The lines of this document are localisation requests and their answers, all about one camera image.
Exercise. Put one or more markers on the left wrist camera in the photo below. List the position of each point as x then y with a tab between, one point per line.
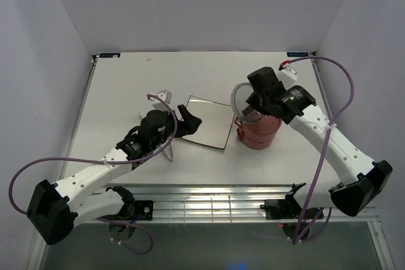
164	95

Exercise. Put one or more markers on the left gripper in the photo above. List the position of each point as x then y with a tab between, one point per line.
190	124

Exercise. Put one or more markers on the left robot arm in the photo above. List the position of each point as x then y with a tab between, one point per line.
55	209

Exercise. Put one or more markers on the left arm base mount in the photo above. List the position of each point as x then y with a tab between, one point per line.
132	209

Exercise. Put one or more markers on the aluminium frame rail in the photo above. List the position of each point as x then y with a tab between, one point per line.
204	204

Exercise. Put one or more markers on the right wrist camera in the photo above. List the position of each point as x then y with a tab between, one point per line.
287	75

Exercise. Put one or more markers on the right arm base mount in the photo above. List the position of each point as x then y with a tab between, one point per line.
286	208

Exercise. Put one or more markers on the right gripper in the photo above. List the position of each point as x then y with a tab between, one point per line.
257	104

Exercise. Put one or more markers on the white square plate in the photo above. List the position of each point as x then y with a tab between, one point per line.
217	120

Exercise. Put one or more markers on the pink bowl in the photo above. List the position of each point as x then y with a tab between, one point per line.
263	130
256	142

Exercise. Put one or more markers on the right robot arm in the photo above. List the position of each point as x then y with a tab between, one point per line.
361	178

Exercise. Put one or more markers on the grey lunch box lid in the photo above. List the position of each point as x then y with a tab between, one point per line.
238	102

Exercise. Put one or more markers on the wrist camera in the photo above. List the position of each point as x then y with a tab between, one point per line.
164	95
287	75

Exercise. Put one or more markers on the metal tongs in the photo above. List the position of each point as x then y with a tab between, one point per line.
168	151

